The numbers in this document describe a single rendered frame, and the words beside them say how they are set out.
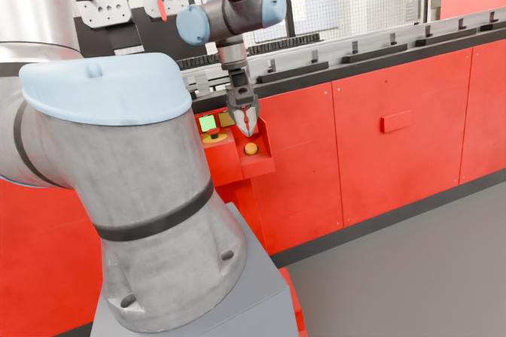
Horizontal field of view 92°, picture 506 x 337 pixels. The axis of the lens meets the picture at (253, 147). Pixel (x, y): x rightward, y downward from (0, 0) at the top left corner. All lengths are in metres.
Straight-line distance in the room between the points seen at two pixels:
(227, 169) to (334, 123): 0.58
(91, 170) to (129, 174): 0.03
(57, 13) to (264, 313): 0.37
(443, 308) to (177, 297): 1.12
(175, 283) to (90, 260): 0.97
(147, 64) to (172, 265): 0.16
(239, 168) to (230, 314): 0.48
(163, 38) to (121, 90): 1.38
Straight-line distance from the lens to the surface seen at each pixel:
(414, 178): 1.52
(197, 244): 0.24
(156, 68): 0.21
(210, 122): 0.80
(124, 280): 0.27
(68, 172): 0.24
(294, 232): 1.24
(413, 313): 1.23
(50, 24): 0.35
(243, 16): 0.52
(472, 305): 1.32
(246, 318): 0.27
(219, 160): 0.68
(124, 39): 1.07
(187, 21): 0.56
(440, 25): 1.60
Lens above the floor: 0.98
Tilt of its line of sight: 20 degrees down
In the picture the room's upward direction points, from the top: 12 degrees counter-clockwise
